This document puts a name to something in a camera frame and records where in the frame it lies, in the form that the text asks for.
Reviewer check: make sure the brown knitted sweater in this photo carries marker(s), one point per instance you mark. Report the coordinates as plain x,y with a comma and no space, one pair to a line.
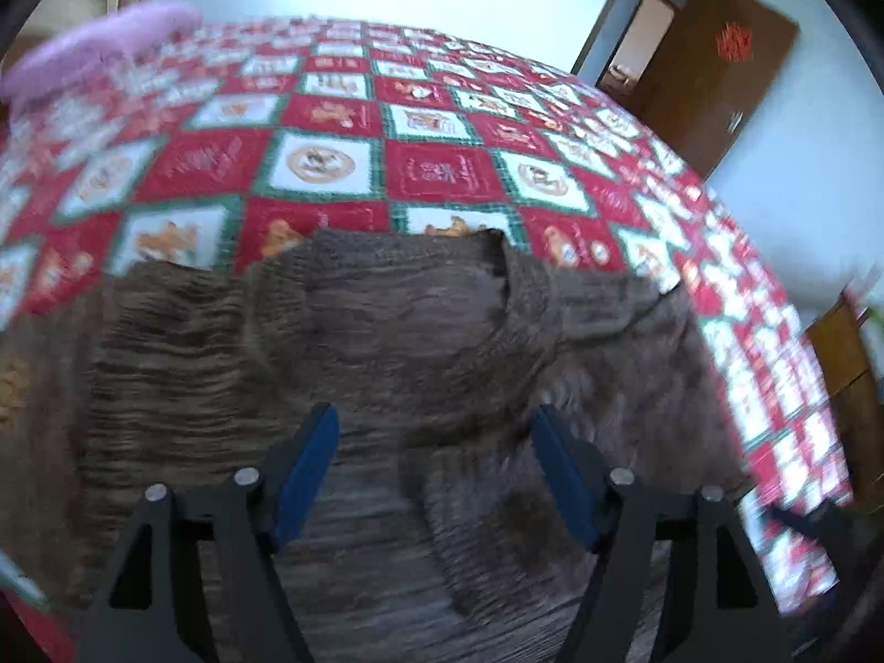
434,537

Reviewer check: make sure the red paper door decoration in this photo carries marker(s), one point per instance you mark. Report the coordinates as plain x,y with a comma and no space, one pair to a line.
735,43

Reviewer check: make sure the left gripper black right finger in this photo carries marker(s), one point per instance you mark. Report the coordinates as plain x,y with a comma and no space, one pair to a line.
717,604

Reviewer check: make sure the brown wooden door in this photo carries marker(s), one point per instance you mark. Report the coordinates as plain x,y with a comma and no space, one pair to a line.
687,94

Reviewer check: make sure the metal door handle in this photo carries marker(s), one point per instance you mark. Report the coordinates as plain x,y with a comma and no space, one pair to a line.
734,122

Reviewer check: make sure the folded pink blanket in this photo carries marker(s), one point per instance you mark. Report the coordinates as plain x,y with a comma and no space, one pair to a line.
89,49

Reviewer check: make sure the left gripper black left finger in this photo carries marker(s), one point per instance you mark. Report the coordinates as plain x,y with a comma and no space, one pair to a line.
151,605

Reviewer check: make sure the red checkered cartoon bedspread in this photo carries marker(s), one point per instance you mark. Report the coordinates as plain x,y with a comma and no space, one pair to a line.
235,142

